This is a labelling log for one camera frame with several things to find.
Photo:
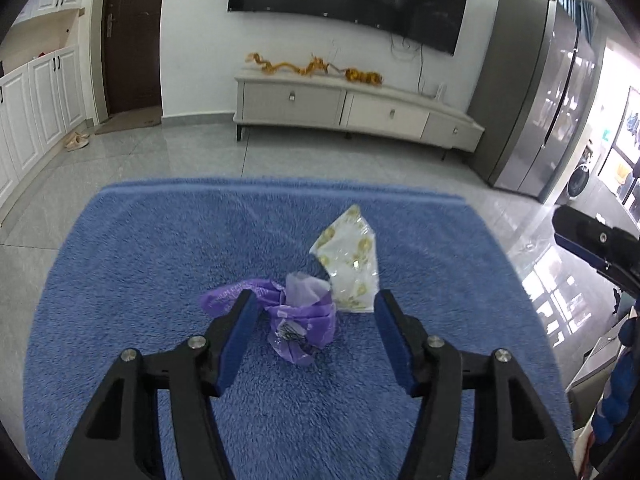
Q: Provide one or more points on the grey steel refrigerator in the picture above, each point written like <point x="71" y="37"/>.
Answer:
<point x="530" y="100"/>

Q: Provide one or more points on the black framed glass door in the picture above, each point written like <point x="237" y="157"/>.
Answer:
<point x="622" y="150"/>

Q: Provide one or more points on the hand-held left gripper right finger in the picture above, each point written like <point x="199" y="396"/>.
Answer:
<point x="392" y="340"/>

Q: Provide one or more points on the beige slipper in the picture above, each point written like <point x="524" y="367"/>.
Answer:
<point x="82" y="136"/>
<point x="76" y="144"/>

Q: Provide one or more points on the blue curtain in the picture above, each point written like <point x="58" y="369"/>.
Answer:
<point x="580" y="12"/>

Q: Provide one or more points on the golden dragon ornament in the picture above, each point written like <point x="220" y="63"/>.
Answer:
<point x="290" y="66"/>

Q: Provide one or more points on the white washing machine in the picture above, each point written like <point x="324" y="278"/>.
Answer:
<point x="579" y="180"/>

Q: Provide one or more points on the purple plastic wrapper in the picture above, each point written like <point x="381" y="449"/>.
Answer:
<point x="305" y="320"/>

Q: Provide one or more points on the brown doormat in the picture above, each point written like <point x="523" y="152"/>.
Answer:
<point x="130" y="121"/>

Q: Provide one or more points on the cream TV cabinet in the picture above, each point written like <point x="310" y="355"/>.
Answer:
<point x="300" y="105"/>

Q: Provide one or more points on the dark brown door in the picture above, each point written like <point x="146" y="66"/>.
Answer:
<point x="132" y="35"/>

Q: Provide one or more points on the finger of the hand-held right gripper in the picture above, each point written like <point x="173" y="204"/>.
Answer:
<point x="580" y="227"/>

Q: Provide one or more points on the blue fluffy towel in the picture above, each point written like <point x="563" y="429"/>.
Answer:
<point x="150" y="260"/>

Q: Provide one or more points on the orange coiled ornament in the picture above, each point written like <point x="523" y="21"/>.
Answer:
<point x="364" y="77"/>

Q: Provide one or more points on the white yellow patterned wrapper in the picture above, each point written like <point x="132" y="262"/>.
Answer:
<point x="350" y="260"/>

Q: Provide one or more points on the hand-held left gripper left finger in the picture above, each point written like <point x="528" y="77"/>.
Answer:
<point x="239" y="340"/>

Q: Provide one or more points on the cream coffee table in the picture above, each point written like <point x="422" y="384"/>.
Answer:
<point x="590" y="365"/>

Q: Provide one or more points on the white wall cupboard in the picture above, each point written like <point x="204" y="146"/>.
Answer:
<point x="45" y="105"/>

